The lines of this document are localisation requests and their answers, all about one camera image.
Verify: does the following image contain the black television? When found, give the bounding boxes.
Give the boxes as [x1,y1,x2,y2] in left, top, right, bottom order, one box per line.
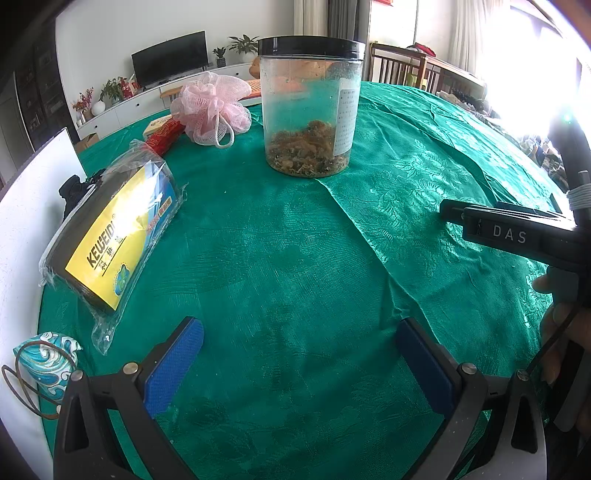
[131,30,208,89]

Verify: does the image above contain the plastic-wrapped sponge packet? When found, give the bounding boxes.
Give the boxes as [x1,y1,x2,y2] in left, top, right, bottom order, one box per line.
[39,141,189,355]

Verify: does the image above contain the long red box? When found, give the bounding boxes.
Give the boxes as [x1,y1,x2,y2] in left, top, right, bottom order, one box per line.
[141,117,188,158]

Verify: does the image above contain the pile of windowsill clutter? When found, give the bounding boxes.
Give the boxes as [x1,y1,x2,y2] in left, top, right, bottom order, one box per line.
[438,88,568,185]

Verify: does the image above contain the blue patterned pouch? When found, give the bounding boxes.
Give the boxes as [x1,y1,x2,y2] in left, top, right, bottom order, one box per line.
[1,331,83,421]

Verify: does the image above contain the white cardboard box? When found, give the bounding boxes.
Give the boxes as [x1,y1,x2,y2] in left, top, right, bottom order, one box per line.
[0,127,88,462]

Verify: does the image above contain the grey curtain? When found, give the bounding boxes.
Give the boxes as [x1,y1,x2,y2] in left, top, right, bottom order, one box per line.
[328,0,372,44]

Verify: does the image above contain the wooden railing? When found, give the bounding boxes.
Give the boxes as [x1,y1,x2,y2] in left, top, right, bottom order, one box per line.
[369,42,485,97]

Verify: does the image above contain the clear jar with black lid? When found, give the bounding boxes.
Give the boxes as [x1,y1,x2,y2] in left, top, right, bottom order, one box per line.
[257,37,366,177]

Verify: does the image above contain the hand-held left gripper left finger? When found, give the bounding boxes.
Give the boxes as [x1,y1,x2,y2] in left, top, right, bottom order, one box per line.
[54,316,205,480]

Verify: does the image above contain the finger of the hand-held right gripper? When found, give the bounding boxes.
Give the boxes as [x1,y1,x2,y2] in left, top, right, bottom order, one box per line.
[462,208,578,269]
[438,198,563,222]

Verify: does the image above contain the white curtain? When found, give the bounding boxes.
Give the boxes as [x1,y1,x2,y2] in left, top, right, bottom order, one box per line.
[450,0,485,75]

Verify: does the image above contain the dark glass cabinet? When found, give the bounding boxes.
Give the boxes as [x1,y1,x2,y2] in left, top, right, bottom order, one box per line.
[14,41,77,158]

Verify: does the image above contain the leafy potted plant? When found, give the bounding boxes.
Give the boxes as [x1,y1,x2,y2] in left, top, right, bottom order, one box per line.
[99,77,125,103]

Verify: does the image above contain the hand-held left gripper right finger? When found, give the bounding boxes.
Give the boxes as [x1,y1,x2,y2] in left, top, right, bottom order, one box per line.
[396,318,548,480]

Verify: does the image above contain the person's right hand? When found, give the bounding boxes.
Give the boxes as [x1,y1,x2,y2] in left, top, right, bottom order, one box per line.
[532,274,591,437]

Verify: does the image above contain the white floor air conditioner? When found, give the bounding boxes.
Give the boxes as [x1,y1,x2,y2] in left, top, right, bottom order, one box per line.
[293,0,329,40]

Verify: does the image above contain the large potted plant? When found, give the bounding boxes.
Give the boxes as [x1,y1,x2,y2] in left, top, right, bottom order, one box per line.
[228,34,260,63]

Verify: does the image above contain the red flowers in vase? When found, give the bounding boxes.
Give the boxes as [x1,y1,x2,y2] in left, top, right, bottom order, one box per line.
[73,88,94,125]

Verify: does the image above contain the green tablecloth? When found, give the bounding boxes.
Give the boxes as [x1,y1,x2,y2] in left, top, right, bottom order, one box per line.
[37,80,573,480]

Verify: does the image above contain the white television cabinet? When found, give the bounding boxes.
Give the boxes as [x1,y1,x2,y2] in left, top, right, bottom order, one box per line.
[74,58,259,141]

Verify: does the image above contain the small yellow box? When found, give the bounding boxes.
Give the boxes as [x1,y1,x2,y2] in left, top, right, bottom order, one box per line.
[142,114,174,139]

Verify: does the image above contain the pink bath pouf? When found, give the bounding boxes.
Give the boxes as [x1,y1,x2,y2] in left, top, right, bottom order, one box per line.
[170,71,252,148]

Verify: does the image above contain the black lace cloth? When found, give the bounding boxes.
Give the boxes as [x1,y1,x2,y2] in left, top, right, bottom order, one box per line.
[59,168,107,220]

